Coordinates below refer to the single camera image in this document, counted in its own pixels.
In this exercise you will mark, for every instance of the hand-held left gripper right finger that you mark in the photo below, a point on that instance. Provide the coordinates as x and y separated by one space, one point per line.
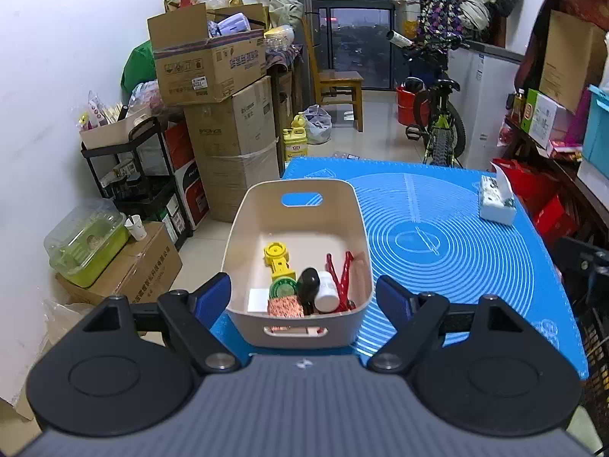
392 297

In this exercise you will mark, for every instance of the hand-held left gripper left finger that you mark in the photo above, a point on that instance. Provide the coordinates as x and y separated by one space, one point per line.
211 297

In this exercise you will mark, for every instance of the white rectangular block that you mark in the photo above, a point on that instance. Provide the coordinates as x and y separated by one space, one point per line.
259 301

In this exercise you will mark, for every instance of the red action figure toy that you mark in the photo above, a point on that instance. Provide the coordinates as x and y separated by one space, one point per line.
343 281

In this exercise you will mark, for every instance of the white plastic bottle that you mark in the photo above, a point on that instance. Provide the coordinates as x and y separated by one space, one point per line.
326 295

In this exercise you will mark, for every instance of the green round lid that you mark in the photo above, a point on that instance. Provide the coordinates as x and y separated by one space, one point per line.
284 289

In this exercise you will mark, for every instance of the pink sponge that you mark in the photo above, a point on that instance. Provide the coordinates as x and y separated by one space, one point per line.
285 307

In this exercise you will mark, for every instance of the yellow plastic toy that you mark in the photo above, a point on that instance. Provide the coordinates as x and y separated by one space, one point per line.
277 259

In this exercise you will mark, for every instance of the black oval object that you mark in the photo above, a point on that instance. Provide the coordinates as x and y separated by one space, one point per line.
308 285

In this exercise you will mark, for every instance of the beige plastic storage bin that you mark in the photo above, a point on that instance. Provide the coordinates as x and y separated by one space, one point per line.
304 219

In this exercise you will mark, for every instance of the blue silicone mat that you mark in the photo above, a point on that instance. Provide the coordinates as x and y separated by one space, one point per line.
428 247

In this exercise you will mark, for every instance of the printed brown cardboard box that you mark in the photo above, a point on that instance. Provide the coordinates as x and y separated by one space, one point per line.
147 266

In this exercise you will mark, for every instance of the green and white carton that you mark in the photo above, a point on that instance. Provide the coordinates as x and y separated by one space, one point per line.
173 216

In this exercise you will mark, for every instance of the white paper cup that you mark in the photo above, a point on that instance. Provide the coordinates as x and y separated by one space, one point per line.
138 231

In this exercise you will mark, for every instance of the white and red appliance box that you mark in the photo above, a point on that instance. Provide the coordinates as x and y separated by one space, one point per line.
192 195

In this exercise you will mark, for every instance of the black rolling cart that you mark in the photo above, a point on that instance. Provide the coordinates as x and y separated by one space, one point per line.
142 200

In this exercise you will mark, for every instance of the green container with clear lid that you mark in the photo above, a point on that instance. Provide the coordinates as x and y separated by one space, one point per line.
90 252

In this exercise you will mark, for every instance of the white tissue pack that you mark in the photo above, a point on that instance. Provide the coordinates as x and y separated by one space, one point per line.
497 204

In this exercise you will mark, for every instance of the clear bag of wood shavings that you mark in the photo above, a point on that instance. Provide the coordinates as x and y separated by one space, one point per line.
64 316

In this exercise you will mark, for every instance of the red cardboard box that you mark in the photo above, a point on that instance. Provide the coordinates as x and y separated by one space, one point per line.
180 147

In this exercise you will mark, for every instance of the green and black bicycle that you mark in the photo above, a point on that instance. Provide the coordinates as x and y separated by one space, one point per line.
442 145

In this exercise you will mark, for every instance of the yellow plastic jug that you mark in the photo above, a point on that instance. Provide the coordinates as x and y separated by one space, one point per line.
296 147

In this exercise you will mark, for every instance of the tall brown cardboard box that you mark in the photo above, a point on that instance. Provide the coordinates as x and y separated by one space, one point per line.
233 123

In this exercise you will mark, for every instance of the red gift box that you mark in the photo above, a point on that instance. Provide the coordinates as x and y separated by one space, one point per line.
554 221

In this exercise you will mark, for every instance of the red gift bag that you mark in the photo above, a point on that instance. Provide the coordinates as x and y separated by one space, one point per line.
528 178

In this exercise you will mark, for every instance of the white plastic bag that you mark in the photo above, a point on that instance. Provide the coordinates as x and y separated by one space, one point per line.
318 126

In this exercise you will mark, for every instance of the red bucket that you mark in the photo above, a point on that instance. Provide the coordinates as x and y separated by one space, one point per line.
407 104

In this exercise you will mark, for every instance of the white chest freezer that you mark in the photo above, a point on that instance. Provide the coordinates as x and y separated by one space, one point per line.
485 104

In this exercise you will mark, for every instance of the dark wooden shelf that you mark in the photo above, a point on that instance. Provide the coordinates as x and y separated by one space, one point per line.
566 171

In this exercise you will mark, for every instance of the snack packets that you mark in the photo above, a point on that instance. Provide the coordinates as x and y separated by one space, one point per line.
95 112

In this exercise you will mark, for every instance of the wooden chair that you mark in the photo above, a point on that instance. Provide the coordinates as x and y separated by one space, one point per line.
340 78

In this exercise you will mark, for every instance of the open taped cardboard box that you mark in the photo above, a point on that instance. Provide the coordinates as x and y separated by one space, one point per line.
209 71

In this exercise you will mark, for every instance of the green product box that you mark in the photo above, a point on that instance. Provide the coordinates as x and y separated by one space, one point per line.
529 112

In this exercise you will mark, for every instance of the flat cardboard sheet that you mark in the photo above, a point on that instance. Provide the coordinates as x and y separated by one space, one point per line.
16 426

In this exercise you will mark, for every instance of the white product box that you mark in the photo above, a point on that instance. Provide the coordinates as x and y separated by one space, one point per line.
547 119

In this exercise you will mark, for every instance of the green bag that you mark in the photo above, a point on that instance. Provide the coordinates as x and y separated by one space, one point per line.
138 71

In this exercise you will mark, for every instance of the light blue storage box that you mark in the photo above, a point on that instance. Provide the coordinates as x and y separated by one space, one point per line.
597 128

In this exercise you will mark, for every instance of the white and purple package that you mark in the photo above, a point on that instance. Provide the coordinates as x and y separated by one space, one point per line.
231 24

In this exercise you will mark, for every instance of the glass balcony door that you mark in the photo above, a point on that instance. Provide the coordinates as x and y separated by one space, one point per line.
371 24

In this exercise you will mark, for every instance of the white plastic container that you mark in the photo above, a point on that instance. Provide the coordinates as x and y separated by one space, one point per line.
407 12

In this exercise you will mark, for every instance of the patterned fabric bag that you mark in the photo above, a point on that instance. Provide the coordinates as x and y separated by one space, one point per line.
440 14

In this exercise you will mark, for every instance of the large flat cardboard box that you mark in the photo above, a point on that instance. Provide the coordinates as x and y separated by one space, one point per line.
568 62

